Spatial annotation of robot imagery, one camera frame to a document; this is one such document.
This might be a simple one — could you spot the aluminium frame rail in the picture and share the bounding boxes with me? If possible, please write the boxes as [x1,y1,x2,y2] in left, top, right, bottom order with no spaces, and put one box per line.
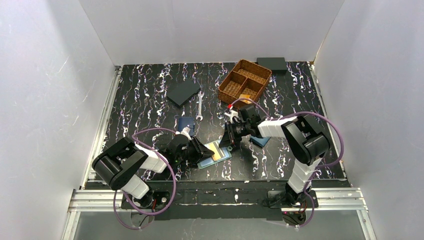
[61,66,157,240]

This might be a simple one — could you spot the green card holder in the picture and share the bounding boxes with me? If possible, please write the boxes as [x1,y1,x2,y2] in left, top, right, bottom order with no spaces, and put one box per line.
[197,139,232,169]

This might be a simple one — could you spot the navy blue card holder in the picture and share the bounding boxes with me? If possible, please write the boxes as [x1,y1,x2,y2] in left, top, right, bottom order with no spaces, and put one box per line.
[177,116,195,132]

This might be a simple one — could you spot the light blue card holder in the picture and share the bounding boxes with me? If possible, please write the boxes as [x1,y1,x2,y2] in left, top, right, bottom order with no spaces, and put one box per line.
[249,135,270,148]

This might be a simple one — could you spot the black rectangular box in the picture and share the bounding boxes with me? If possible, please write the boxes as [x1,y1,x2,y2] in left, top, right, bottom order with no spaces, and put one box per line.
[256,57,288,74]

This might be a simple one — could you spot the brown woven divided basket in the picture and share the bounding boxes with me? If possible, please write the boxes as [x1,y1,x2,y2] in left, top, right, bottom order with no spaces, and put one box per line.
[218,59,272,109]

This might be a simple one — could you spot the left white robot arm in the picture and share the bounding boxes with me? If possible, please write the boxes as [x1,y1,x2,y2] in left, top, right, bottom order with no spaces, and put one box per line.
[91,134,215,200]

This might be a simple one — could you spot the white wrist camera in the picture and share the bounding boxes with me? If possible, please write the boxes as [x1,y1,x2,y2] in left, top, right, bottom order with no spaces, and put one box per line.
[179,126,192,141]
[224,104,239,124]

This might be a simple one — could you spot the silver open-end wrench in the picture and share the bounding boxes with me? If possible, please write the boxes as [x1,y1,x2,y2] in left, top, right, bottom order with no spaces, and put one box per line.
[195,91,204,121]

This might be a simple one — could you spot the black flat square pad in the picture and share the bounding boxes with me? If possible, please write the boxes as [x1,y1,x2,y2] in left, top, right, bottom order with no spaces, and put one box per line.
[166,80,201,108]

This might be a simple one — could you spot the brown credit card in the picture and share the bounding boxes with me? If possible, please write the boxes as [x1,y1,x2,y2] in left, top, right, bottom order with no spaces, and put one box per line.
[238,94,252,104]

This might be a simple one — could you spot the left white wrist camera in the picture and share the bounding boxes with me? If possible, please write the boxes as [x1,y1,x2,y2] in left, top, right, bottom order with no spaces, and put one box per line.
[179,126,192,141]

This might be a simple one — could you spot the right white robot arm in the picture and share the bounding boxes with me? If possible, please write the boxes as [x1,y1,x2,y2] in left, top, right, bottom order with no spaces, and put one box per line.
[219,105,331,199]

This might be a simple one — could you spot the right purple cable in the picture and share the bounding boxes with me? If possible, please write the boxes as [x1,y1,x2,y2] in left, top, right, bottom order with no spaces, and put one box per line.
[231,97,345,229]

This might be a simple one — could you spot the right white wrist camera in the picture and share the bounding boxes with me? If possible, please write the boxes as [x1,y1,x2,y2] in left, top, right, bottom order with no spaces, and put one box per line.
[224,104,239,124]

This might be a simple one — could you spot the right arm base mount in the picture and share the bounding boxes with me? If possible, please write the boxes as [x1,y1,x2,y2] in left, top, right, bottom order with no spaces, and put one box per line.
[261,190,319,228]

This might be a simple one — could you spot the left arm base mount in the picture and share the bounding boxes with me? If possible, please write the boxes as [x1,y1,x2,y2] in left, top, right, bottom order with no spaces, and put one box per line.
[121,191,171,212]

